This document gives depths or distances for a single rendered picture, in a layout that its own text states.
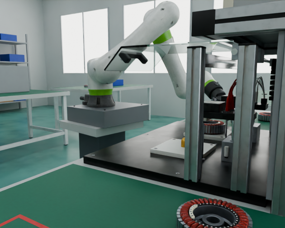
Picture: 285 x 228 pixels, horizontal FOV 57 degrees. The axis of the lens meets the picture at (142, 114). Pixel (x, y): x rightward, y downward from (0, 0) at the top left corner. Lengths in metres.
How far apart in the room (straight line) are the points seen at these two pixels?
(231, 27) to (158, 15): 0.82
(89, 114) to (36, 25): 7.54
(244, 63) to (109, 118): 0.82
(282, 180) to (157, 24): 0.95
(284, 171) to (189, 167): 0.18
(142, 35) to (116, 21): 5.70
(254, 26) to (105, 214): 0.42
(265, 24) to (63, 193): 0.50
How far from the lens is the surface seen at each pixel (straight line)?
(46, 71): 8.77
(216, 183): 0.59
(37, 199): 0.59
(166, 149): 0.76
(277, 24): 0.50
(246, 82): 0.53
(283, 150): 0.52
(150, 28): 1.28
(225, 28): 0.52
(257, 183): 0.62
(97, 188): 0.61
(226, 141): 0.72
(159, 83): 6.17
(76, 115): 1.39
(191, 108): 0.56
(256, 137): 0.95
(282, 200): 0.55
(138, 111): 1.36
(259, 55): 0.73
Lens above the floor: 1.00
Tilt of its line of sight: 9 degrees down
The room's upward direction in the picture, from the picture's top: straight up
